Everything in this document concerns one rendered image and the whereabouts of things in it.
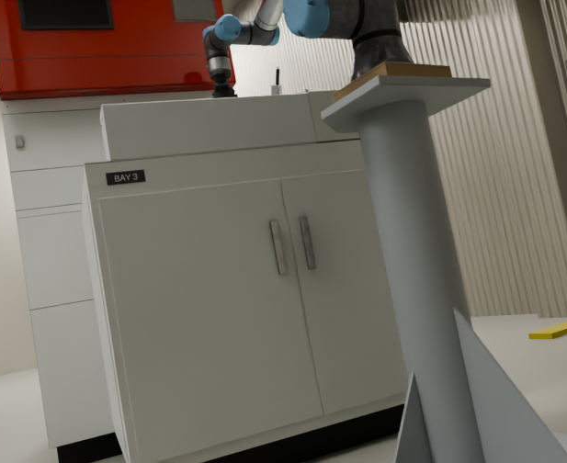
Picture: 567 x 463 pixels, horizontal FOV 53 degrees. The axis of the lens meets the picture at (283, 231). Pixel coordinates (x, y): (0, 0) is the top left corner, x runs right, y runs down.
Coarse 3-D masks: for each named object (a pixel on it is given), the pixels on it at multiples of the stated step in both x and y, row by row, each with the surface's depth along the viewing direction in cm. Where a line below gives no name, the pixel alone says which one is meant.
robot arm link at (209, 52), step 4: (208, 28) 190; (212, 28) 189; (204, 32) 190; (208, 32) 189; (204, 36) 190; (208, 36) 189; (204, 40) 191; (208, 40) 188; (204, 44) 191; (208, 44) 189; (208, 48) 189; (212, 48) 188; (208, 52) 190; (212, 52) 189; (216, 52) 188; (220, 52) 189; (224, 52) 190; (208, 56) 190; (212, 56) 189; (216, 56) 188; (220, 56) 191; (224, 56) 189; (228, 56) 191; (208, 60) 190
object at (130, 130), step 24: (264, 96) 153; (288, 96) 155; (120, 120) 139; (144, 120) 141; (168, 120) 143; (192, 120) 145; (216, 120) 147; (240, 120) 149; (264, 120) 152; (288, 120) 154; (120, 144) 138; (144, 144) 140; (168, 144) 142; (192, 144) 144; (216, 144) 146; (240, 144) 148; (264, 144) 151
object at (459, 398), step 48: (384, 96) 119; (432, 96) 125; (384, 144) 124; (432, 144) 127; (384, 192) 125; (432, 192) 123; (384, 240) 127; (432, 240) 121; (432, 288) 120; (432, 336) 120; (432, 384) 120; (480, 384) 116; (432, 432) 120; (480, 432) 118; (528, 432) 107
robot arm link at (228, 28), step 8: (224, 16) 178; (232, 16) 180; (216, 24) 180; (224, 24) 178; (232, 24) 179; (240, 24) 180; (248, 24) 184; (216, 32) 181; (224, 32) 178; (232, 32) 178; (240, 32) 182; (248, 32) 183; (216, 40) 183; (224, 40) 182; (232, 40) 183; (240, 40) 184; (248, 40) 185; (216, 48) 187; (224, 48) 187
